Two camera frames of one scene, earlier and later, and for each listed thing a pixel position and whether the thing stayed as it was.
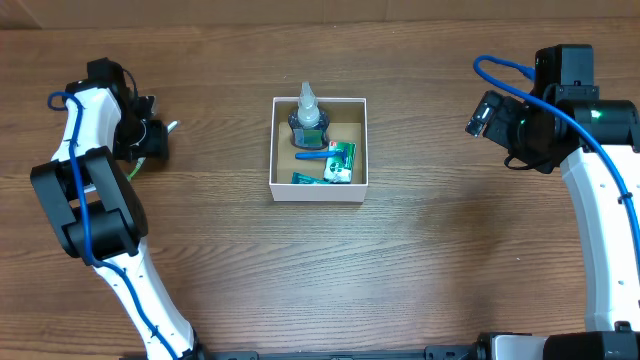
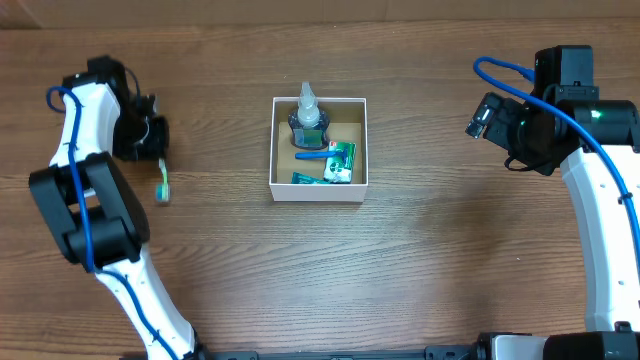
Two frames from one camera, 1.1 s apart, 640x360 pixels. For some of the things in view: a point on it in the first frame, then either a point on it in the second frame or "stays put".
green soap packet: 335,170 stays put
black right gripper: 508,115 stays put
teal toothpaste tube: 298,178 stays put
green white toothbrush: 140,160 → 162,189
